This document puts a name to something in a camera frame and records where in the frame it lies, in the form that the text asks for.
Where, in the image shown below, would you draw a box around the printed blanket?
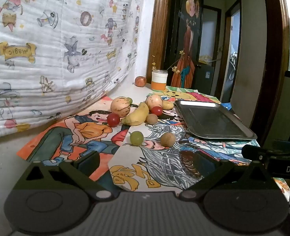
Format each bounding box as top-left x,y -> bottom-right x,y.
0,0 -> 145,139

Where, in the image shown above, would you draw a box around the large yellow banana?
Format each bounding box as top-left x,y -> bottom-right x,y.
120,102 -> 149,126

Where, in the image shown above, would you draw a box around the painting of a woman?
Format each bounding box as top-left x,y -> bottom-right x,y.
171,0 -> 204,88

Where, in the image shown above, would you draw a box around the black appliance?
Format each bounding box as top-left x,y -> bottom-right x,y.
195,63 -> 215,96

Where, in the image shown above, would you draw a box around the yellow dried flower sprigs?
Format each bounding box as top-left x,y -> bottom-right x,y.
151,50 -> 185,73

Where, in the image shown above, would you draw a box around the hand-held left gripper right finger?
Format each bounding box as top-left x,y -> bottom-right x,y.
179,152 -> 278,200

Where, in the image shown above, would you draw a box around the white and orange jar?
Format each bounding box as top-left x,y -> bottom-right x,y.
151,70 -> 168,91

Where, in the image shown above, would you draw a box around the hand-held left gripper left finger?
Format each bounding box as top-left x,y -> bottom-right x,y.
11,151 -> 116,200

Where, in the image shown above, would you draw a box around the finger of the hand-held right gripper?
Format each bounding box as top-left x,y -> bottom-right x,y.
241,145 -> 271,161

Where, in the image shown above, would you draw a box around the cartoon boys drawing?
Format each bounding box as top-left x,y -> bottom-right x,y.
17,95 -> 137,185

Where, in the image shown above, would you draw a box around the wooden door frame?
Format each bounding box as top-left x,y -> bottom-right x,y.
146,0 -> 175,84
258,0 -> 290,148

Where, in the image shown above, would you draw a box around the striped pepino melon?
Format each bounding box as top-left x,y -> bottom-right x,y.
145,95 -> 163,111
110,97 -> 131,117

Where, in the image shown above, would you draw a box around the metal tray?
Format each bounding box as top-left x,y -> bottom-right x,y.
174,100 -> 258,140

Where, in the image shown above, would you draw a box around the yellow bear drawing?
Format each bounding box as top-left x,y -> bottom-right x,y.
146,86 -> 221,104

